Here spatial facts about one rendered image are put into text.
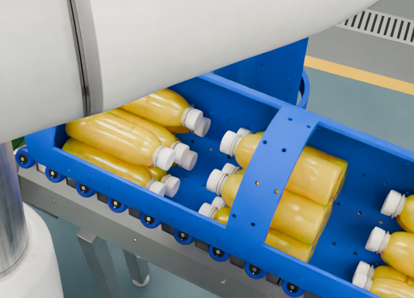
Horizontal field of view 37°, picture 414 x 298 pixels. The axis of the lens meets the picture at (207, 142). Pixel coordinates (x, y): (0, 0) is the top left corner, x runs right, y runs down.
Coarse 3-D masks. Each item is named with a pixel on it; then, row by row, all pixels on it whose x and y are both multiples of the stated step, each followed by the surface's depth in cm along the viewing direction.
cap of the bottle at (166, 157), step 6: (162, 150) 108; (168, 150) 108; (162, 156) 108; (168, 156) 108; (174, 156) 110; (156, 162) 108; (162, 162) 108; (168, 162) 109; (162, 168) 109; (168, 168) 110
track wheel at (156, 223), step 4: (140, 212) 119; (140, 216) 120; (144, 216) 119; (148, 216) 119; (140, 220) 120; (144, 220) 120; (148, 220) 119; (152, 220) 119; (156, 220) 118; (144, 224) 120; (148, 224) 119; (152, 224) 119; (156, 224) 119
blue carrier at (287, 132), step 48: (192, 96) 124; (240, 96) 116; (48, 144) 108; (192, 144) 127; (288, 144) 96; (336, 144) 114; (384, 144) 100; (144, 192) 103; (192, 192) 123; (240, 192) 96; (384, 192) 115; (240, 240) 99; (336, 240) 117; (336, 288) 95
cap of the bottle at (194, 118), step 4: (192, 112) 114; (196, 112) 114; (200, 112) 114; (188, 116) 114; (192, 116) 114; (196, 116) 113; (200, 116) 115; (188, 120) 114; (192, 120) 113; (196, 120) 114; (200, 120) 116; (188, 124) 114; (192, 124) 114; (196, 124) 115; (192, 128) 114; (196, 128) 116
